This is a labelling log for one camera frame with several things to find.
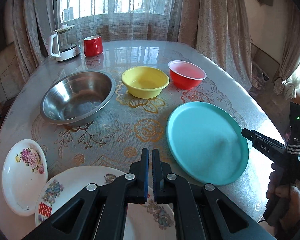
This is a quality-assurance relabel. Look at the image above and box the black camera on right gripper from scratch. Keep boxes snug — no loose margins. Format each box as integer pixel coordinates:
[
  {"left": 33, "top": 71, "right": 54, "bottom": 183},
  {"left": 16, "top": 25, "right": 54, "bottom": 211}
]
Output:
[{"left": 289, "top": 102, "right": 300, "bottom": 145}]

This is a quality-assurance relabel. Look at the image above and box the right beige curtain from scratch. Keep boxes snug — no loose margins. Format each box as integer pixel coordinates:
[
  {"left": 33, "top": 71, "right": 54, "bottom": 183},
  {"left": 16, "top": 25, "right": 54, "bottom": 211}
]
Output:
[{"left": 178, "top": 0, "right": 252, "bottom": 90}]

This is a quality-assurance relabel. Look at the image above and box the white glass electric kettle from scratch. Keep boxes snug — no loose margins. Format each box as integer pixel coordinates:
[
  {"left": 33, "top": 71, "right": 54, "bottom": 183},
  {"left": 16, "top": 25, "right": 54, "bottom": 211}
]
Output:
[{"left": 47, "top": 24, "right": 80, "bottom": 62}]

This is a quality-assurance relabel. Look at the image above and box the large white double-happiness plate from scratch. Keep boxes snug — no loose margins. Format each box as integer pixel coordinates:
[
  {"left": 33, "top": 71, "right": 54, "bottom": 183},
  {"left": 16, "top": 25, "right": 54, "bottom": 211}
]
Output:
[{"left": 35, "top": 166, "right": 177, "bottom": 239}]

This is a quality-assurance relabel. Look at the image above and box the steel mixing bowl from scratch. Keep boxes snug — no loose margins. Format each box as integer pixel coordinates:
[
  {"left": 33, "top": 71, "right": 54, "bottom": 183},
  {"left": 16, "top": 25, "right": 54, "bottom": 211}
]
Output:
[{"left": 40, "top": 71, "right": 116, "bottom": 127}]

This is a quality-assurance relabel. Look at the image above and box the small white rose plate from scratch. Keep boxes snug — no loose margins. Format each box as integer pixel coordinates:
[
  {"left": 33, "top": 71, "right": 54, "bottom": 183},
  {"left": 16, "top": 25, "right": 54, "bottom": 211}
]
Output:
[{"left": 1, "top": 139, "right": 48, "bottom": 217}]

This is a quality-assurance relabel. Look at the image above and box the red mug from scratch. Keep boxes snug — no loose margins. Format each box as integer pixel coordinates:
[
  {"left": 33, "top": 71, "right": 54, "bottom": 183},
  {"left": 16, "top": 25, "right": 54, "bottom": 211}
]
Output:
[{"left": 83, "top": 35, "right": 103, "bottom": 57}]

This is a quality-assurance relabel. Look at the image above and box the left beige curtain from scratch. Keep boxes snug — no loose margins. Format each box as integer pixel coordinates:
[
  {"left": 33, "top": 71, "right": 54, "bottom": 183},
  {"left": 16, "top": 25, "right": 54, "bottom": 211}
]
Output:
[{"left": 12, "top": 0, "right": 57, "bottom": 81}]

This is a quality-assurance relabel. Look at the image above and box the teal plate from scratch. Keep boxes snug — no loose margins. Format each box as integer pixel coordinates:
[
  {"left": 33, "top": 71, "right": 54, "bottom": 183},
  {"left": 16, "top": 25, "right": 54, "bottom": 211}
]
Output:
[{"left": 166, "top": 101, "right": 249, "bottom": 186}]

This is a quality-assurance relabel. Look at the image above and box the person's right hand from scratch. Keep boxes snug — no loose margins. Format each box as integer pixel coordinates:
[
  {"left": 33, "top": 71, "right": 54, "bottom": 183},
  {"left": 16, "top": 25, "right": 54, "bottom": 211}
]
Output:
[{"left": 266, "top": 163, "right": 300, "bottom": 230}]

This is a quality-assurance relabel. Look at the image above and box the beige curtain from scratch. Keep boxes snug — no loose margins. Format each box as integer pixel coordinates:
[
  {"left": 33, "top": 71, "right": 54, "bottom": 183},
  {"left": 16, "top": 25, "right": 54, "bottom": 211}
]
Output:
[
  {"left": 12, "top": 0, "right": 57, "bottom": 81},
  {"left": 178, "top": 0, "right": 252, "bottom": 90}
]

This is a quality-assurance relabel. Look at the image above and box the red plastic bowl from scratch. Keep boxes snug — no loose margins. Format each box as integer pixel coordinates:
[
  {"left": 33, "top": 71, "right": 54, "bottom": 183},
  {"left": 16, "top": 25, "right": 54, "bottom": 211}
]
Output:
[{"left": 168, "top": 60, "right": 207, "bottom": 90}]

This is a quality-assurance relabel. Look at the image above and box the yellow plastic bowl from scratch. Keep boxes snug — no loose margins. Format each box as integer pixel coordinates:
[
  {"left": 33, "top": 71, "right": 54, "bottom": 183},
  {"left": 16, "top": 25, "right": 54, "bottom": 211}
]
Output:
[{"left": 121, "top": 66, "right": 170, "bottom": 99}]

